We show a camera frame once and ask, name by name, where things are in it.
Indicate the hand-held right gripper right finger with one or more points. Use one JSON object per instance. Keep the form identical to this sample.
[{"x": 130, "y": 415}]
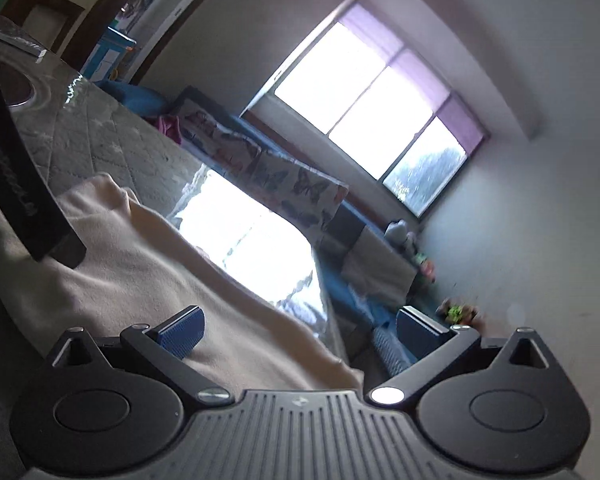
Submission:
[{"x": 420, "y": 331}]

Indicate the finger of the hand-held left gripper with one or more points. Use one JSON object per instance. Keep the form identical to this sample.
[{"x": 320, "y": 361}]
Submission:
[{"x": 15, "y": 170}]

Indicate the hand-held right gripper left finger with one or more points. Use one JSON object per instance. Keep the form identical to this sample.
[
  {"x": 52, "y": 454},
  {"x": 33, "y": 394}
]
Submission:
[{"x": 180, "y": 334}]

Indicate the cream garment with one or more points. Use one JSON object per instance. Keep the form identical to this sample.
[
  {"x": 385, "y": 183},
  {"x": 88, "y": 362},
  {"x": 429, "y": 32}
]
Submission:
[{"x": 145, "y": 270}]

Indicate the brown and green plush toy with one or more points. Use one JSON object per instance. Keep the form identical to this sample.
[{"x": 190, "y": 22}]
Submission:
[{"x": 457, "y": 312}]

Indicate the blue sofa cover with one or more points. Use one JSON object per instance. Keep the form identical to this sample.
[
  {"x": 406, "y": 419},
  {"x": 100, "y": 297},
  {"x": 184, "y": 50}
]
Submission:
[{"x": 360, "y": 310}]

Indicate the colourful plush toy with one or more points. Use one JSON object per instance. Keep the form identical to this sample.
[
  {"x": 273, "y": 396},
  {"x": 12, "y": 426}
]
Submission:
[{"x": 426, "y": 266}]

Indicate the grey cushion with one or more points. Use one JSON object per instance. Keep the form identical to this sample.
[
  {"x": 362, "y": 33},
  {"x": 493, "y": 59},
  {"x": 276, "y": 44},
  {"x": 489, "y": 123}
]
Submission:
[{"x": 380, "y": 270}]

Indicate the black round induction cooker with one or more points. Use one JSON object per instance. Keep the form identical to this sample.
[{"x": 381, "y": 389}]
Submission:
[{"x": 17, "y": 85}]

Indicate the panda plush toy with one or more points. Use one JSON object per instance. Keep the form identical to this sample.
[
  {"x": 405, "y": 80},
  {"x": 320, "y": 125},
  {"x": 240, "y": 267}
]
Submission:
[{"x": 399, "y": 235}]

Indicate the white remote control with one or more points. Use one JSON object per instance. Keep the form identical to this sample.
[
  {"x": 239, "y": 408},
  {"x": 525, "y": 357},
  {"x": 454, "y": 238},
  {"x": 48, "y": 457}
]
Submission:
[{"x": 22, "y": 45}]

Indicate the blue sofa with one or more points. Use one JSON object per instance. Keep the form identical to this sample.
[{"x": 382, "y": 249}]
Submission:
[{"x": 350, "y": 220}]

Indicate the blue and white box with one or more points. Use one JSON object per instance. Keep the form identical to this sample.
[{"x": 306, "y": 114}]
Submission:
[{"x": 107, "y": 55}]

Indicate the pink cloth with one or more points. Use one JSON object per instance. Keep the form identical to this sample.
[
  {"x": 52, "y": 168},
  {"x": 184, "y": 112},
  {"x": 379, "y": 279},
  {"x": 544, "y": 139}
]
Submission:
[{"x": 169, "y": 127}]

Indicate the brown wooden furniture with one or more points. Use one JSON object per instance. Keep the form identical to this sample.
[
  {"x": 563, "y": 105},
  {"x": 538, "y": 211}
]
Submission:
[{"x": 40, "y": 7}]

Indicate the large butterfly print cushion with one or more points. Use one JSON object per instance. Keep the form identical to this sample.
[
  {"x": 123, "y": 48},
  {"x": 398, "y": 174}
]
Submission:
[{"x": 300, "y": 190}]

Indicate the small butterfly print cushion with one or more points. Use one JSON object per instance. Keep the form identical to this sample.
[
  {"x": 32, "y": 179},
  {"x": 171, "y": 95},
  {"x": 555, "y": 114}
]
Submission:
[{"x": 215, "y": 140}]

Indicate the window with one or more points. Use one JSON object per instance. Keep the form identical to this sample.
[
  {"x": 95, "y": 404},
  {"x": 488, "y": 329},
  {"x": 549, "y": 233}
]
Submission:
[{"x": 375, "y": 100}]

